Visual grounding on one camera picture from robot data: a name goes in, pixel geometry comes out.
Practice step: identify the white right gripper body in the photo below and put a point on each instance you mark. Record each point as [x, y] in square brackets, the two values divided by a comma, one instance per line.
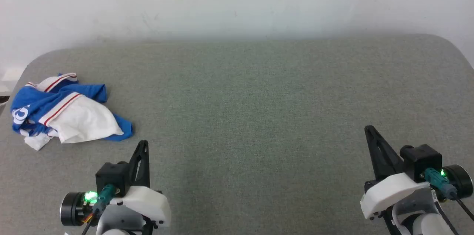
[389, 190]

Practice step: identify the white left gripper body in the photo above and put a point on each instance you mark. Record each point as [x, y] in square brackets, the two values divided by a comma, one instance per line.
[148, 201]

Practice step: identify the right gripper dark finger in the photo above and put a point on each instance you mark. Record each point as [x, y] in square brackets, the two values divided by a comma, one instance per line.
[376, 161]
[392, 164]

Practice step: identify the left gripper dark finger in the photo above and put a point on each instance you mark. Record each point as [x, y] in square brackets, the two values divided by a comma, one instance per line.
[146, 168]
[133, 175]

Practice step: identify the blue and white t-shirt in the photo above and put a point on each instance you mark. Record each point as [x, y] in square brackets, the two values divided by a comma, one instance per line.
[85, 120]

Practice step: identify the grey fabric sofa cushion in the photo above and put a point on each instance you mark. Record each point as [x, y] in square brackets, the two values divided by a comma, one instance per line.
[259, 116]

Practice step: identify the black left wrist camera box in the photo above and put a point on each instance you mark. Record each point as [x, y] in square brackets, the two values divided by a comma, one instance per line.
[111, 175]

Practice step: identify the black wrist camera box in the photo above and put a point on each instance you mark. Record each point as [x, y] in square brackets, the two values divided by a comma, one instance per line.
[422, 161]
[111, 175]

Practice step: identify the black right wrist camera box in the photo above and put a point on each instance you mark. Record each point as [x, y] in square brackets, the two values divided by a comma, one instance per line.
[422, 161]

